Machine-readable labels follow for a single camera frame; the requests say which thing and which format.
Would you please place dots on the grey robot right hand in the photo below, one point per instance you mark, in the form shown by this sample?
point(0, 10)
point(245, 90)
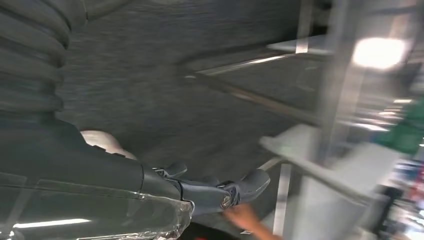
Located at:
point(66, 185)

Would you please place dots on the white partition panel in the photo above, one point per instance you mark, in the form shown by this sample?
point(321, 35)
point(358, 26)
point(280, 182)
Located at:
point(331, 205)

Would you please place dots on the green plastic crate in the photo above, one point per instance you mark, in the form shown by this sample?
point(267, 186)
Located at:
point(404, 136)

